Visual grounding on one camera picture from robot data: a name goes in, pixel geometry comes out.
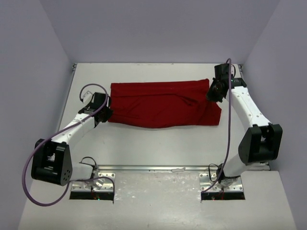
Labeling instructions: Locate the left aluminium base plate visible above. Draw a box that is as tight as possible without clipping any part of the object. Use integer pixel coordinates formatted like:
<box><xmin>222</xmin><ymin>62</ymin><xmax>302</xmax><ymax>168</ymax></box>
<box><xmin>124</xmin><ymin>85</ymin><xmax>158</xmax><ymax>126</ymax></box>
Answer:
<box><xmin>71</xmin><ymin>171</ymin><xmax>116</xmax><ymax>193</ymax></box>

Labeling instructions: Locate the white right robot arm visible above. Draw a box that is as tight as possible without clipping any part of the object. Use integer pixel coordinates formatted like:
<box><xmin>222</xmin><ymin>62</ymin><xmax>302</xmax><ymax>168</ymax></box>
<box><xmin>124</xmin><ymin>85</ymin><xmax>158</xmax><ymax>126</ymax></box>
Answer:
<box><xmin>206</xmin><ymin>60</ymin><xmax>283</xmax><ymax>183</ymax></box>

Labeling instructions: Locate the left side table rail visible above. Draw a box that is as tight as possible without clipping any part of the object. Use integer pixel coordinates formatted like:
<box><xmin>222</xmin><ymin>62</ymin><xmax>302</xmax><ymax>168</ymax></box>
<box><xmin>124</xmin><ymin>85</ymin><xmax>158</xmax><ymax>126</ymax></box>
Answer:
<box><xmin>47</xmin><ymin>62</ymin><xmax>77</xmax><ymax>137</ymax></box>

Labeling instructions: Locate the red t shirt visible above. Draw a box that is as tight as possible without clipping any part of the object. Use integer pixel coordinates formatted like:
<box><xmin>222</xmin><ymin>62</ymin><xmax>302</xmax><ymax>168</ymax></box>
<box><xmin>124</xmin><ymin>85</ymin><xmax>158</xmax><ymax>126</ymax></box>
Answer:
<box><xmin>109</xmin><ymin>79</ymin><xmax>222</xmax><ymax>128</ymax></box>

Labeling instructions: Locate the aluminium base plate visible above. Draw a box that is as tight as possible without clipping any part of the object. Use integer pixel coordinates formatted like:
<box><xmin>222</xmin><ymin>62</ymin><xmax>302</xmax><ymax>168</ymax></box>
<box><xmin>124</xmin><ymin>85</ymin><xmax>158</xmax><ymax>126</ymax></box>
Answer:
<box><xmin>71</xmin><ymin>171</ymin><xmax>116</xmax><ymax>193</ymax></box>
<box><xmin>199</xmin><ymin>172</ymin><xmax>244</xmax><ymax>193</ymax></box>

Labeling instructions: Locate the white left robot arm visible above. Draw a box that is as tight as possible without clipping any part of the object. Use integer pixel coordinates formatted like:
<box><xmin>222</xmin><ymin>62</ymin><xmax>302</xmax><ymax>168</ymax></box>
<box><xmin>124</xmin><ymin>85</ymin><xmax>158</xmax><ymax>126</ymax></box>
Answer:
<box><xmin>31</xmin><ymin>92</ymin><xmax>113</xmax><ymax>186</ymax></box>

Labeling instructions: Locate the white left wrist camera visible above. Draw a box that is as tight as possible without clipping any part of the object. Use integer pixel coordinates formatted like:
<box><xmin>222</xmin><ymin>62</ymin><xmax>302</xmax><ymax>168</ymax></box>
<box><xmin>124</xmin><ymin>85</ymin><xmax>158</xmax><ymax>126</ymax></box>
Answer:
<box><xmin>81</xmin><ymin>91</ymin><xmax>94</xmax><ymax>104</ymax></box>

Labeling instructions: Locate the right aluminium base plate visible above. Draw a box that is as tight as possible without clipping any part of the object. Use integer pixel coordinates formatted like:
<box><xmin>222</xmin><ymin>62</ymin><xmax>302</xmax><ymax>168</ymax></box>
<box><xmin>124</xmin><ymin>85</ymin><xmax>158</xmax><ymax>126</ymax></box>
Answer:
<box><xmin>199</xmin><ymin>172</ymin><xmax>244</xmax><ymax>193</ymax></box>

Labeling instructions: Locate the black looped cable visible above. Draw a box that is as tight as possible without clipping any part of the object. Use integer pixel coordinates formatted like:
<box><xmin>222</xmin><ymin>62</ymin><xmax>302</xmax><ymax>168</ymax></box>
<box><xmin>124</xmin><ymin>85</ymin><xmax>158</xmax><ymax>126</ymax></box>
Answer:
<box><xmin>208</xmin><ymin>163</ymin><xmax>225</xmax><ymax>185</ymax></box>

